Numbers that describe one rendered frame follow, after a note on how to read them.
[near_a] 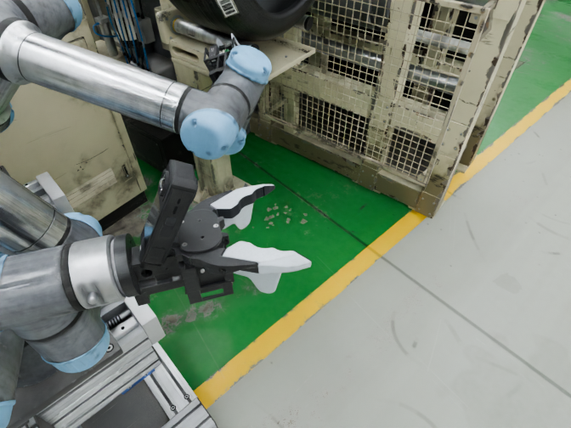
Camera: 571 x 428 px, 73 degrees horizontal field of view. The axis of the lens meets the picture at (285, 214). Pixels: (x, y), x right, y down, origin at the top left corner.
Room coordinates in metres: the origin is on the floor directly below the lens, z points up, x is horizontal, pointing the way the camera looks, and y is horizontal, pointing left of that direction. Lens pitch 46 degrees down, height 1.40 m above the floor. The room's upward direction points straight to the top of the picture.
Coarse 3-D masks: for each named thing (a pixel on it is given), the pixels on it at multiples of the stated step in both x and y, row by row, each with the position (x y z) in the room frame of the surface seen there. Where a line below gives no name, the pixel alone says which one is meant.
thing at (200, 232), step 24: (192, 216) 0.31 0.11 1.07; (216, 216) 0.31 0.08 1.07; (120, 240) 0.26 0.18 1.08; (192, 240) 0.27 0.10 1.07; (216, 240) 0.26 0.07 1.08; (120, 264) 0.24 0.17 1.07; (144, 264) 0.25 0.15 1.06; (168, 264) 0.25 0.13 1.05; (192, 264) 0.25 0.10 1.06; (144, 288) 0.24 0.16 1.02; (168, 288) 0.25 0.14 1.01; (192, 288) 0.24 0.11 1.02; (216, 288) 0.25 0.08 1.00
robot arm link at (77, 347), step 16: (80, 320) 0.22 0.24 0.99; (96, 320) 0.24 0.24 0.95; (64, 336) 0.20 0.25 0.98; (80, 336) 0.21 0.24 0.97; (96, 336) 0.22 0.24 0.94; (48, 352) 0.19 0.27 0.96; (64, 352) 0.19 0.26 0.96; (80, 352) 0.20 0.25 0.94; (96, 352) 0.21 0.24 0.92; (64, 368) 0.19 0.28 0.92; (80, 368) 0.19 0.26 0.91
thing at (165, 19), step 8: (168, 8) 1.35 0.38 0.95; (176, 8) 1.35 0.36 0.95; (160, 16) 1.30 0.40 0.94; (168, 16) 1.32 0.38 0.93; (176, 16) 1.34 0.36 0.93; (184, 16) 1.37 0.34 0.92; (160, 24) 1.31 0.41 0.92; (168, 24) 1.32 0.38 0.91; (160, 32) 1.31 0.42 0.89; (168, 32) 1.31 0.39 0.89; (176, 32) 1.33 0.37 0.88; (168, 40) 1.31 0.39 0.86
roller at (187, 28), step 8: (176, 24) 1.32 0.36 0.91; (184, 24) 1.30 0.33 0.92; (192, 24) 1.29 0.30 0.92; (184, 32) 1.29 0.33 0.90; (192, 32) 1.27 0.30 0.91; (200, 32) 1.25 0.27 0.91; (208, 32) 1.23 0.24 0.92; (216, 32) 1.22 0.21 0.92; (200, 40) 1.25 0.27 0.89; (208, 40) 1.22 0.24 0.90; (216, 40) 1.20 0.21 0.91; (224, 40) 1.19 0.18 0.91; (240, 40) 1.17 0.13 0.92
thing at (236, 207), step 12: (240, 192) 0.36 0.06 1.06; (252, 192) 0.36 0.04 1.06; (264, 192) 0.37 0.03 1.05; (216, 204) 0.33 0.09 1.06; (228, 204) 0.33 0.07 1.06; (240, 204) 0.34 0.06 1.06; (252, 204) 0.36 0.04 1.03; (228, 216) 0.32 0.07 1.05; (240, 216) 0.35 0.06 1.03; (240, 228) 0.34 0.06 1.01
